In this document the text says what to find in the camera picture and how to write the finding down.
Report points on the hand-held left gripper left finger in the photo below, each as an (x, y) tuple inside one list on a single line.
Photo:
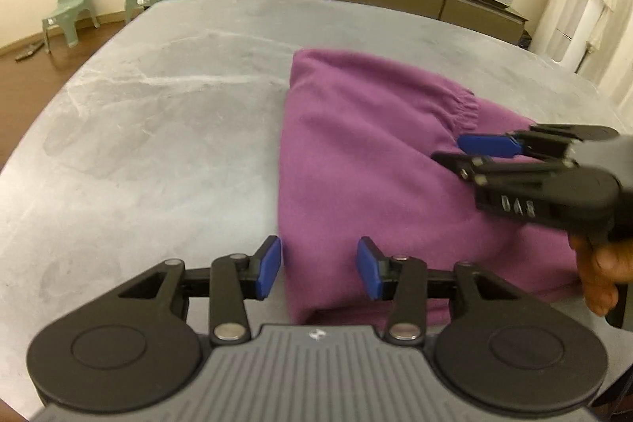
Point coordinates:
[(269, 266)]

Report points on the cream curtain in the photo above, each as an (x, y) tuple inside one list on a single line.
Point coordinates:
[(618, 46)]

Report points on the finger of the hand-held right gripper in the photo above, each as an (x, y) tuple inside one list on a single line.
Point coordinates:
[(487, 144), (494, 170)]

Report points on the white standing air conditioner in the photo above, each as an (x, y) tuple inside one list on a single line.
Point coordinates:
[(568, 36)]

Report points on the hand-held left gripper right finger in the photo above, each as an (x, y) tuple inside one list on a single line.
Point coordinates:
[(368, 266)]

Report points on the purple fleece garment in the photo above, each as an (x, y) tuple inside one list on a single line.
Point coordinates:
[(371, 155)]

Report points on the dark bag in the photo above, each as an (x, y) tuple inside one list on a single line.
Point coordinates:
[(524, 40)]

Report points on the person's right hand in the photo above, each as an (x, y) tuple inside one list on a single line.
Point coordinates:
[(598, 273)]

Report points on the dark flat thing on floor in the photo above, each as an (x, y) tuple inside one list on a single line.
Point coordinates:
[(29, 51)]

